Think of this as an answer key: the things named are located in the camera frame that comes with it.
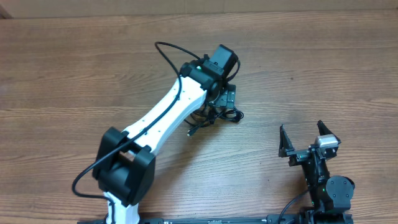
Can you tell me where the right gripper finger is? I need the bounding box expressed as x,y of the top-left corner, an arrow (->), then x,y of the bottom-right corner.
279,124 -> 294,157
317,120 -> 341,144

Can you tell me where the black usb cable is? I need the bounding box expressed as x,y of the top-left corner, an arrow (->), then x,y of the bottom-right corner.
186,105 -> 244,138

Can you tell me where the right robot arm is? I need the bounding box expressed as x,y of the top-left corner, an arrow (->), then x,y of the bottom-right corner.
277,120 -> 355,223

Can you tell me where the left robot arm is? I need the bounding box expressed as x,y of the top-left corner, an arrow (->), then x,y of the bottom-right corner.
93,45 -> 240,223

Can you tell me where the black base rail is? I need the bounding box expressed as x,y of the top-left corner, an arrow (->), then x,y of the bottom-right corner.
77,213 -> 355,224

